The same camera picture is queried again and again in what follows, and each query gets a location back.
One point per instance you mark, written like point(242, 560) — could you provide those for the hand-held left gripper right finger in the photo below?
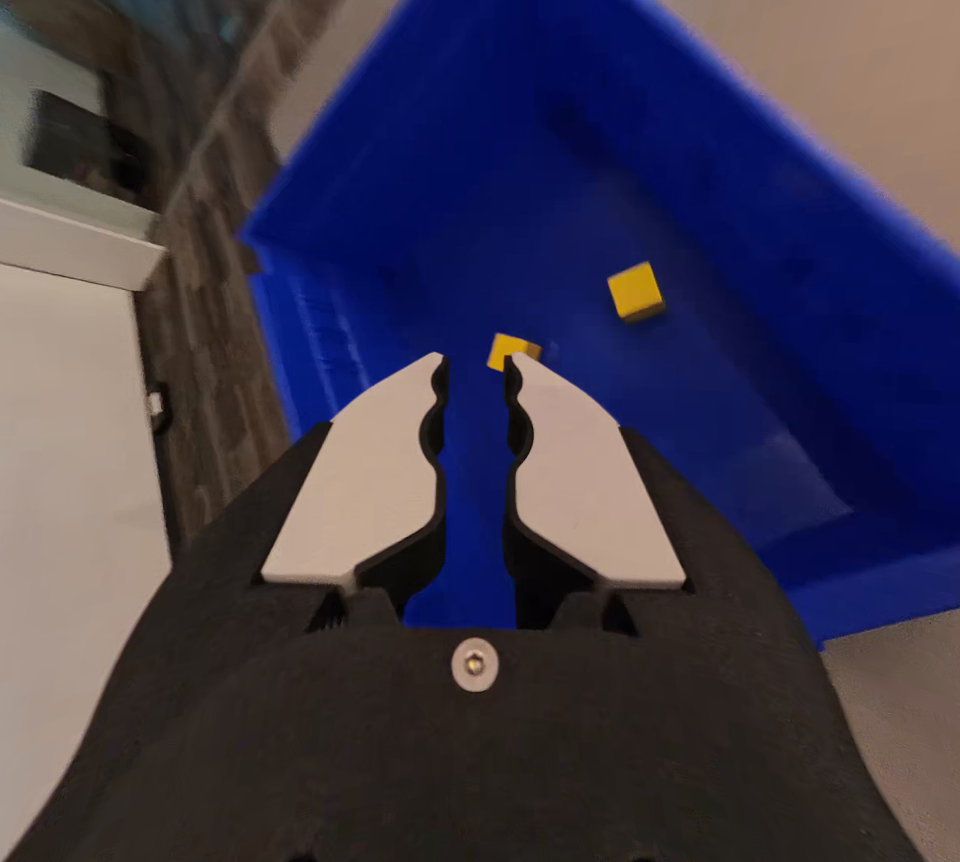
point(592, 495)

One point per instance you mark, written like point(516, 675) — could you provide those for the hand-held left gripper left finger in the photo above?
point(352, 487)

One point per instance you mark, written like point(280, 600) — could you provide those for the yellow wooden cube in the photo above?
point(504, 348)
point(634, 288)

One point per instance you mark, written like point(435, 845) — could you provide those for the blue plastic bin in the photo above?
point(675, 165)

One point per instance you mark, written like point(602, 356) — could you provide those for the small black device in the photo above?
point(156, 406)

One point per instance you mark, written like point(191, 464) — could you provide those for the dark equipment case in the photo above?
point(82, 142)

